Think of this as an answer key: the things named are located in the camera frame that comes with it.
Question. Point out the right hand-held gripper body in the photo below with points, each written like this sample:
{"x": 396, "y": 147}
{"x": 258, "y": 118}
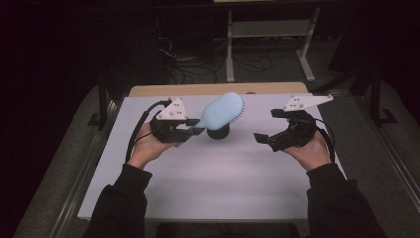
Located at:
{"x": 297, "y": 130}

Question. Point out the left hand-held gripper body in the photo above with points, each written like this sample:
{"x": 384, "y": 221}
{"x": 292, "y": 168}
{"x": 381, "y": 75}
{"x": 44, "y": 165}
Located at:
{"x": 170, "y": 127}

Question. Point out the black mesh pen holder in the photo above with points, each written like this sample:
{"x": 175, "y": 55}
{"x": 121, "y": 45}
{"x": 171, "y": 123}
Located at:
{"x": 218, "y": 134}

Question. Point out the light blue hairbrush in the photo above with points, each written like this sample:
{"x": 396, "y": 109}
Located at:
{"x": 219, "y": 114}

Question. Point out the person's right hand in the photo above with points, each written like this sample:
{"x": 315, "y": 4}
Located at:
{"x": 312, "y": 155}

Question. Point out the person's left hand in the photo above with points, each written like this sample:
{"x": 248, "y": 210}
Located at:
{"x": 145, "y": 148}

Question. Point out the white table cover sheet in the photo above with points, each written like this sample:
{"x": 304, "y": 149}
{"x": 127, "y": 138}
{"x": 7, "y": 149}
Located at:
{"x": 214, "y": 181}

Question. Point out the black floor stand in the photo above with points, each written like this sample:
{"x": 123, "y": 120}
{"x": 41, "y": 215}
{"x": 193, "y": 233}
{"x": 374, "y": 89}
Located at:
{"x": 376, "y": 99}
{"x": 102, "y": 105}

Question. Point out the grey metal stand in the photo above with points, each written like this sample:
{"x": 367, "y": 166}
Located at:
{"x": 270, "y": 28}

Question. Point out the metal frame rail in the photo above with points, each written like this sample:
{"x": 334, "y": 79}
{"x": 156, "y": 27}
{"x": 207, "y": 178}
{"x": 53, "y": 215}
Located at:
{"x": 82, "y": 178}
{"x": 389, "y": 148}

